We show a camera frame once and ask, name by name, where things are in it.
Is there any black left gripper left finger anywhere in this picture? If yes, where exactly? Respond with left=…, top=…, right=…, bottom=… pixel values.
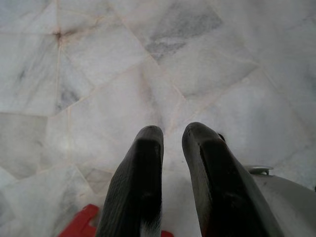
left=95, top=125, right=164, bottom=237

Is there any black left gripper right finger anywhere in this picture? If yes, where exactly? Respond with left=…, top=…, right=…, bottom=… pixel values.
left=182, top=121, right=277, bottom=237

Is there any red plastic object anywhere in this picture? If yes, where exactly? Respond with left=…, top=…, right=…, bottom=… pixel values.
left=57, top=203, right=171, bottom=237

